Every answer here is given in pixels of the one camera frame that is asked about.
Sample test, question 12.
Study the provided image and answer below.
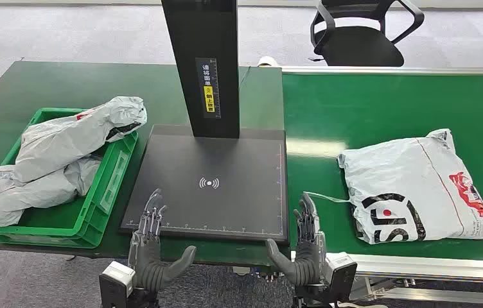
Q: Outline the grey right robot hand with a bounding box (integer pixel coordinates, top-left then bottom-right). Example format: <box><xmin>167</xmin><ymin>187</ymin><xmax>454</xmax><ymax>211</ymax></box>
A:
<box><xmin>266</xmin><ymin>192</ymin><xmax>328</xmax><ymax>287</ymax></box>

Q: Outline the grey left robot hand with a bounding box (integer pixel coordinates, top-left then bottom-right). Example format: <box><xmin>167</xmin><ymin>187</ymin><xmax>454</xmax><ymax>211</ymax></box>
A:
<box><xmin>127</xmin><ymin>188</ymin><xmax>198</xmax><ymax>293</ymax></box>

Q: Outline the grey mailer bag black print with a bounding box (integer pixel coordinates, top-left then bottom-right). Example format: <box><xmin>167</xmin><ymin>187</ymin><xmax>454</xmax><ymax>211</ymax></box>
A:
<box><xmin>303</xmin><ymin>128</ymin><xmax>483</xmax><ymax>245</ymax></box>

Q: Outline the green plastic delivery crate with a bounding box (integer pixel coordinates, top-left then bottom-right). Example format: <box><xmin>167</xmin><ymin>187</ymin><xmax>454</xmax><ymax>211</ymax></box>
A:
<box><xmin>0</xmin><ymin>107</ymin><xmax>139</xmax><ymax>250</ymax></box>

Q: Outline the black inbound scanner machine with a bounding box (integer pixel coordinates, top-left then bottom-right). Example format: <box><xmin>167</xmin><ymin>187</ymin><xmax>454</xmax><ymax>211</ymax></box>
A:
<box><xmin>119</xmin><ymin>0</ymin><xmax>290</xmax><ymax>245</ymax></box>

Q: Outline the green conveyor belt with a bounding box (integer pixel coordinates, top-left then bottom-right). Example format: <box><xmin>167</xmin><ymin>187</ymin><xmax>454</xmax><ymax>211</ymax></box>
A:
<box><xmin>283</xmin><ymin>73</ymin><xmax>483</xmax><ymax>262</ymax></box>

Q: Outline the grey mailer bag with label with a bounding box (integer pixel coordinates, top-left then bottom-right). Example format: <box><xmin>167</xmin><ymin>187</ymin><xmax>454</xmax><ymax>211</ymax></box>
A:
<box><xmin>0</xmin><ymin>155</ymin><xmax>103</xmax><ymax>227</ymax></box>

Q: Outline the grey crumpled plastic mailer bag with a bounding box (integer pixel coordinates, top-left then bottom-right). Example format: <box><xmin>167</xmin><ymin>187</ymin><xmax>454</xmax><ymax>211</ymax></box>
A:
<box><xmin>13</xmin><ymin>96</ymin><xmax>148</xmax><ymax>184</ymax></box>

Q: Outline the black yellow label sticker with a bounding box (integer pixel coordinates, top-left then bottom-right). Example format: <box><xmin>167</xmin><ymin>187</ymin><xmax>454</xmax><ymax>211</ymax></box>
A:
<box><xmin>195</xmin><ymin>57</ymin><xmax>222</xmax><ymax>120</ymax></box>

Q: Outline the black office chair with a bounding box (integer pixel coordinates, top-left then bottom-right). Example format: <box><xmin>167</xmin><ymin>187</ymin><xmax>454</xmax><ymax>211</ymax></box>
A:
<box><xmin>308</xmin><ymin>0</ymin><xmax>425</xmax><ymax>67</ymax></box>

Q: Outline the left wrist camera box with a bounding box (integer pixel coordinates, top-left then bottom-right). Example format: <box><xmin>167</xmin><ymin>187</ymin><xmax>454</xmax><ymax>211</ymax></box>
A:
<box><xmin>98</xmin><ymin>261</ymin><xmax>137</xmax><ymax>308</ymax></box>

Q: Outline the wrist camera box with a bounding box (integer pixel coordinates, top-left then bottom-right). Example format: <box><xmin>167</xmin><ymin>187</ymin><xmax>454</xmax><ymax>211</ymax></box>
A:
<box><xmin>98</xmin><ymin>261</ymin><xmax>137</xmax><ymax>308</ymax></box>
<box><xmin>324</xmin><ymin>252</ymin><xmax>358</xmax><ymax>305</ymax></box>

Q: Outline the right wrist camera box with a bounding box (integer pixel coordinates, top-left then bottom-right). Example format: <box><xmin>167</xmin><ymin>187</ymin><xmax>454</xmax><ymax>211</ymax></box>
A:
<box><xmin>324</xmin><ymin>252</ymin><xmax>358</xmax><ymax>305</ymax></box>

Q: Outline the thin black cable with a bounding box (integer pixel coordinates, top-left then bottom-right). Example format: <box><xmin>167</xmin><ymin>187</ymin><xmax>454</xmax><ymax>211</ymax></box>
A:
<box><xmin>238</xmin><ymin>65</ymin><xmax>252</xmax><ymax>92</ymax></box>

